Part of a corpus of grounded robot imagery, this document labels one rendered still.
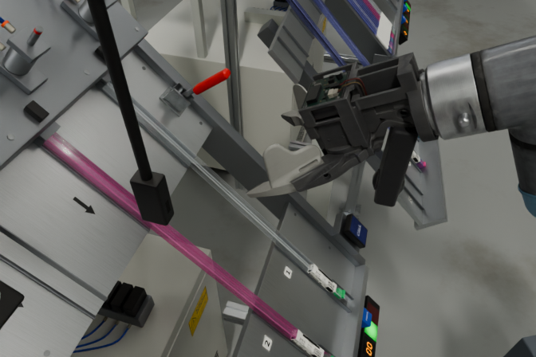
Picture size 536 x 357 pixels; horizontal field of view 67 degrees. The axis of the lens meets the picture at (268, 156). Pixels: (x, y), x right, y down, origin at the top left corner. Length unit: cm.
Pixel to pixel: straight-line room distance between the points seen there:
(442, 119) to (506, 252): 153
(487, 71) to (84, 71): 38
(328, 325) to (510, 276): 123
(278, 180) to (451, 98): 18
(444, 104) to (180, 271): 67
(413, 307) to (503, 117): 128
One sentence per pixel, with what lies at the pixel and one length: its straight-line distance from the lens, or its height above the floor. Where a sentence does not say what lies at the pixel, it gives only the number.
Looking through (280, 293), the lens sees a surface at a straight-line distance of 62.
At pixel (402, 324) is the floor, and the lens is 159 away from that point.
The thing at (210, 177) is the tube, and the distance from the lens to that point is 57.
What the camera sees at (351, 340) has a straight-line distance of 72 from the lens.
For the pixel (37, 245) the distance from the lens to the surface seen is 46.
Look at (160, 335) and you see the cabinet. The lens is 85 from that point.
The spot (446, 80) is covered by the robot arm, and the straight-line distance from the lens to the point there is 40.
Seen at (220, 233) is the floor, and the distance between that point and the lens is 172.
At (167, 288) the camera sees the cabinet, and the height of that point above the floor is 62.
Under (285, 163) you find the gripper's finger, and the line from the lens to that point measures 43.
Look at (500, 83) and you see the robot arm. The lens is 39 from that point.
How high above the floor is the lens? 138
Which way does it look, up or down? 43 degrees down
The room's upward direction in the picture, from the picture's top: straight up
